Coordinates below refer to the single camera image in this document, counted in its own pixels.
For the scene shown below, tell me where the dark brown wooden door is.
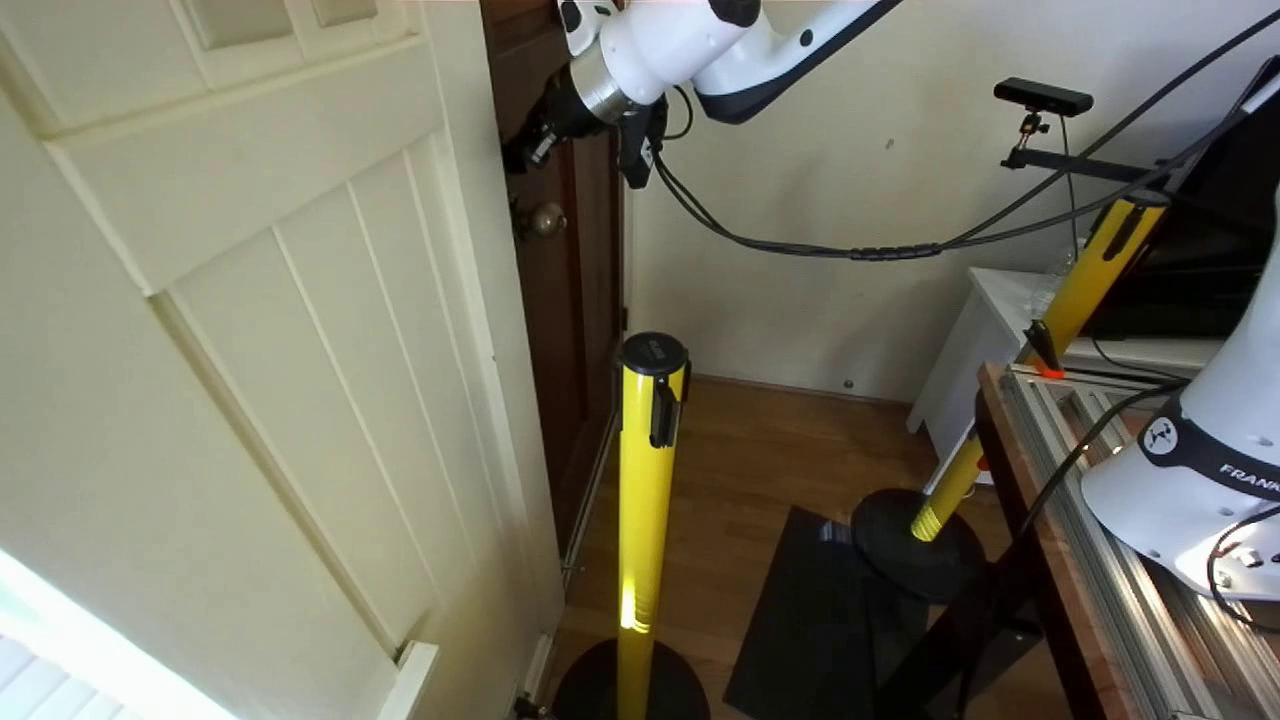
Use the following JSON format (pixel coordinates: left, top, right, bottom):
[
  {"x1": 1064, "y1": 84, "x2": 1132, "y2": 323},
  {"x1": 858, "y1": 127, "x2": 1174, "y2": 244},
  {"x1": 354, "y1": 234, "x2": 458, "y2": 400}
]
[{"x1": 479, "y1": 0, "x2": 632, "y2": 551}]

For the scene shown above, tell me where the black looped base cable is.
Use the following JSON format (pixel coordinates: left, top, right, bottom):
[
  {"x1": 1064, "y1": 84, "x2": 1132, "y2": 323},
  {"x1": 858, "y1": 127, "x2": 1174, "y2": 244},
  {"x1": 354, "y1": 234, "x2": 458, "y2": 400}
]
[{"x1": 1206, "y1": 502, "x2": 1280, "y2": 631}]

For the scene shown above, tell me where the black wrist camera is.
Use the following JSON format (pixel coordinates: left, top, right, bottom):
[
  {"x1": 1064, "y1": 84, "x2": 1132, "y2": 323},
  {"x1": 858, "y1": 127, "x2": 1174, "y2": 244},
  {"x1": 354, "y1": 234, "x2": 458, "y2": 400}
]
[{"x1": 616, "y1": 102, "x2": 672, "y2": 192}]

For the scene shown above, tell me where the table with aluminium rails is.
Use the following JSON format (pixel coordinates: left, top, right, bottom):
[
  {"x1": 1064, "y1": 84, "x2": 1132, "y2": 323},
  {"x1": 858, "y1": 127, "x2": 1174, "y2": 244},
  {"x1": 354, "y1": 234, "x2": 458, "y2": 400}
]
[{"x1": 873, "y1": 362, "x2": 1280, "y2": 720}]

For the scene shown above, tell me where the white panelled door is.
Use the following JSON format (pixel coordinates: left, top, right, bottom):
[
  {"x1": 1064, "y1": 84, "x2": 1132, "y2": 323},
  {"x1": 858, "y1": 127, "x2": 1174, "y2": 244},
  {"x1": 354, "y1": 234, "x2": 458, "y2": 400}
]
[{"x1": 0, "y1": 0, "x2": 567, "y2": 720}]

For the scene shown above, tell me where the brass door knob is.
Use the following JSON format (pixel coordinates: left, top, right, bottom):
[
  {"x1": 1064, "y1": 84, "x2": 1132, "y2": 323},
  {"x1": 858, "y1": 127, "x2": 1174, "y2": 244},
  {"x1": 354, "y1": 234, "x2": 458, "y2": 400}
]
[{"x1": 530, "y1": 196, "x2": 571, "y2": 244}]

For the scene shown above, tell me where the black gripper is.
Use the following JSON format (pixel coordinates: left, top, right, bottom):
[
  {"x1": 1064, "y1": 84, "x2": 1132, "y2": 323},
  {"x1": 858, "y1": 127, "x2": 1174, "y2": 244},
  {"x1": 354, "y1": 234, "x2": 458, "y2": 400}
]
[{"x1": 501, "y1": 78, "x2": 622, "y2": 178}]

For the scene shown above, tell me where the thin black table cable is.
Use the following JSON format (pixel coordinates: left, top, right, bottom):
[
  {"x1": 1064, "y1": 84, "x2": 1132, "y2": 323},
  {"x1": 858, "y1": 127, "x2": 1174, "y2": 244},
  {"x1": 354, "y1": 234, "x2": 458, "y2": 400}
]
[{"x1": 954, "y1": 382, "x2": 1185, "y2": 720}]

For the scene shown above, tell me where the black floor mat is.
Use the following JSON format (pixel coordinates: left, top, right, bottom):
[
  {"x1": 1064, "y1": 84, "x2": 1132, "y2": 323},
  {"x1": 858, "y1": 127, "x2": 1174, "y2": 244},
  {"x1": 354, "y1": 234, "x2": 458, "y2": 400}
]
[{"x1": 726, "y1": 502, "x2": 946, "y2": 720}]

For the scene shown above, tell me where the yellow black stanchion post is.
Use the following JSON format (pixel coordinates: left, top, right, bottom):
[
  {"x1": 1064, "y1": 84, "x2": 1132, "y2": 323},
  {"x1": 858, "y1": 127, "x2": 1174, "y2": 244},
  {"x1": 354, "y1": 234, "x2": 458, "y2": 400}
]
[
  {"x1": 852, "y1": 188, "x2": 1175, "y2": 610},
  {"x1": 549, "y1": 327, "x2": 714, "y2": 720}
]

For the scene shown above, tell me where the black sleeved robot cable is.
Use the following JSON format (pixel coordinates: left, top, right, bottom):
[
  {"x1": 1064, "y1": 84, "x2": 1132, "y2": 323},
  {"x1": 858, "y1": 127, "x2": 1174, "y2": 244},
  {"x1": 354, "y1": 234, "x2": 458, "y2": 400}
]
[{"x1": 651, "y1": 5, "x2": 1280, "y2": 263}]

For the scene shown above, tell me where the black monitor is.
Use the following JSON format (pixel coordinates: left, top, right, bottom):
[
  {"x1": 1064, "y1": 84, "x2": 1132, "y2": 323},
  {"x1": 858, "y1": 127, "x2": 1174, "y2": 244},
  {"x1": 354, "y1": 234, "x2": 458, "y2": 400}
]
[{"x1": 1087, "y1": 56, "x2": 1280, "y2": 343}]

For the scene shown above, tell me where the black camera on stand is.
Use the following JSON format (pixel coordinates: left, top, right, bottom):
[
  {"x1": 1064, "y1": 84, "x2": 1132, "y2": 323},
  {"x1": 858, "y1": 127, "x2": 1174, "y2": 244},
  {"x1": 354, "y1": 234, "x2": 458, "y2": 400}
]
[{"x1": 992, "y1": 74, "x2": 1175, "y2": 188}]

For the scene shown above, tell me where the white cabinet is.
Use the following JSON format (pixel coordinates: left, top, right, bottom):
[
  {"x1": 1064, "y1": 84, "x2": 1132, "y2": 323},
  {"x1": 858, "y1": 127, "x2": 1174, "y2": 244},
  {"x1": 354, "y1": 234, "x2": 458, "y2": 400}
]
[{"x1": 908, "y1": 263, "x2": 1227, "y2": 474}]

